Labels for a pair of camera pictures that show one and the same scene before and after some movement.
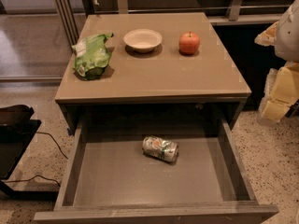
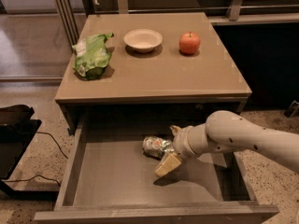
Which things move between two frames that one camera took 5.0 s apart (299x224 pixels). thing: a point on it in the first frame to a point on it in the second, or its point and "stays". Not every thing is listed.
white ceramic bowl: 143,40 stays
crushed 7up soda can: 155,147 stays
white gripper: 288,36 to 181,143
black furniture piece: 17,133 stays
